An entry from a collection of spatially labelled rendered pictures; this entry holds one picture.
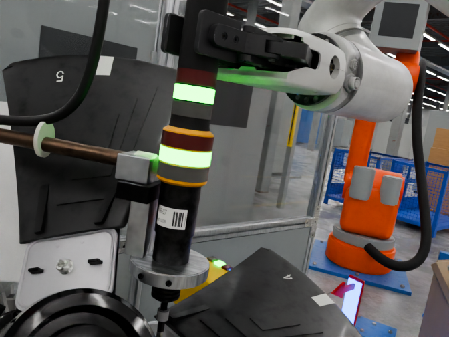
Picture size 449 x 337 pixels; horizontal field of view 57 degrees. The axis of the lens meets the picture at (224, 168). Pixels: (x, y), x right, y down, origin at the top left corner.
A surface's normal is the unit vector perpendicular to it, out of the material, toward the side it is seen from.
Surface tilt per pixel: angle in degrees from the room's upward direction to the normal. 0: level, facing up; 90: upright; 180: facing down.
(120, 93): 46
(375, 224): 90
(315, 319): 16
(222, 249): 90
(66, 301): 65
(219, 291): 6
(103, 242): 54
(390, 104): 117
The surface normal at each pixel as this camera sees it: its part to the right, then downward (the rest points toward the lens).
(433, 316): -0.89, -0.07
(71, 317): 0.61, -0.47
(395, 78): 0.68, -0.03
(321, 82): 0.68, 0.41
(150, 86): 0.14, -0.61
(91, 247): -0.22, -0.51
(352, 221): -0.31, 0.10
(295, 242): 0.66, 0.22
